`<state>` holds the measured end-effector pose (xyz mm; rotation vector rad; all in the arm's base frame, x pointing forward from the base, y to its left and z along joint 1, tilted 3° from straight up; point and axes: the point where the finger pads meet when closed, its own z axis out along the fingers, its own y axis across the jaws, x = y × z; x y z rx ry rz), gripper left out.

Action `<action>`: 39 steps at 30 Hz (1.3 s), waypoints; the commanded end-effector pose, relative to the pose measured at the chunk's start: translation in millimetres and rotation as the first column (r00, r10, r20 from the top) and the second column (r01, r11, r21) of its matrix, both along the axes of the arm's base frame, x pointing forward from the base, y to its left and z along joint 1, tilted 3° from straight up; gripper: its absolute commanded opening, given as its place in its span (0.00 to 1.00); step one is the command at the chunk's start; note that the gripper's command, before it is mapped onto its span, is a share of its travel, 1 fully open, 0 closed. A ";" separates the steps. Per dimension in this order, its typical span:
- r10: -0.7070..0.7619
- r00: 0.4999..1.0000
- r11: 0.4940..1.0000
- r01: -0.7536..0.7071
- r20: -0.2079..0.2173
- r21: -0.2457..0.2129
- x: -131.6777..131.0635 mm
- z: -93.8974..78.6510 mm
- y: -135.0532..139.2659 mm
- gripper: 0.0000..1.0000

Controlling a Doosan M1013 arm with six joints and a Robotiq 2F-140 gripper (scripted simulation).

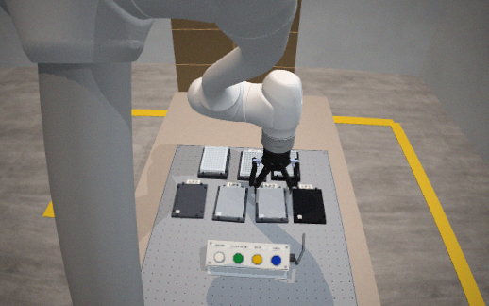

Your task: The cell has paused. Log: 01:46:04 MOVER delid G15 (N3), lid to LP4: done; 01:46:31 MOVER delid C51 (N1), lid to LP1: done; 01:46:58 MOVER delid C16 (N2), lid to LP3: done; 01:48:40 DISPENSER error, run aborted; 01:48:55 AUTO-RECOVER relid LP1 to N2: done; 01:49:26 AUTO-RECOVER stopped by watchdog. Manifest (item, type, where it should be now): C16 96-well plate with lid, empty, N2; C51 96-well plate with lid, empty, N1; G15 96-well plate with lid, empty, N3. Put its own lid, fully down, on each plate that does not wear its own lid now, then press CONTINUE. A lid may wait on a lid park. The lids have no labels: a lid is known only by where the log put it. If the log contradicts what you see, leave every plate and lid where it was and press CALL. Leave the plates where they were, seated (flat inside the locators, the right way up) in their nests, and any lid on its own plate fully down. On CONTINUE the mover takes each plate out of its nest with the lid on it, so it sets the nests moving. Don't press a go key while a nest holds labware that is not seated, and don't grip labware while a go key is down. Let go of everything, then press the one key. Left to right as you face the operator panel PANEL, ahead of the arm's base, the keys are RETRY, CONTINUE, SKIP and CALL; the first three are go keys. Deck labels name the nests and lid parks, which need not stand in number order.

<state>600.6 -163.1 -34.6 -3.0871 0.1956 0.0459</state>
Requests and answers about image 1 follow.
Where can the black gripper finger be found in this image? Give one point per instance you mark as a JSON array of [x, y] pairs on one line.
[[290, 183], [257, 182]]

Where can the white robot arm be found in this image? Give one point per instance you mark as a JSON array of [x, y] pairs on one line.
[[84, 50]]

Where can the white button panel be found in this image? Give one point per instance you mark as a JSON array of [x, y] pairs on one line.
[[271, 259]]

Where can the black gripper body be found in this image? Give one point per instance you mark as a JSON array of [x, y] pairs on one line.
[[275, 158]]

